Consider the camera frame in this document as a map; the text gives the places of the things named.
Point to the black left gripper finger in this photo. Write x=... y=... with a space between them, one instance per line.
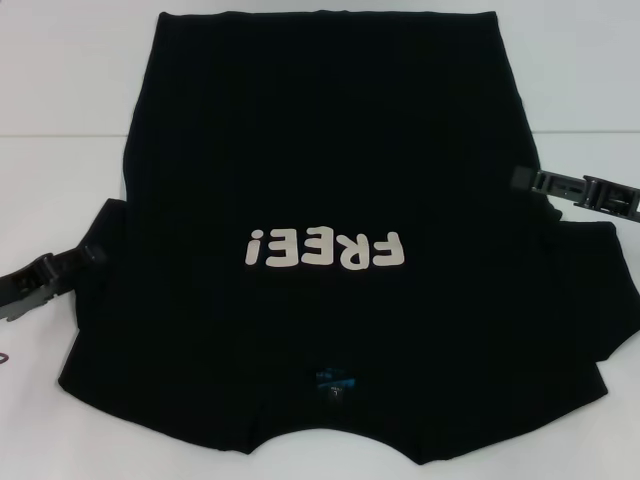
x=80 y=260

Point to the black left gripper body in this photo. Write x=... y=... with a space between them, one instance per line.
x=27 y=287

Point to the black shirt with FREE print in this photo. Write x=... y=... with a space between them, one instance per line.
x=320 y=150

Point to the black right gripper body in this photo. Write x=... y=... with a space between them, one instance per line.
x=620 y=200

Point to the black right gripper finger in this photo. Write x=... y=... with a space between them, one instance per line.
x=560 y=186

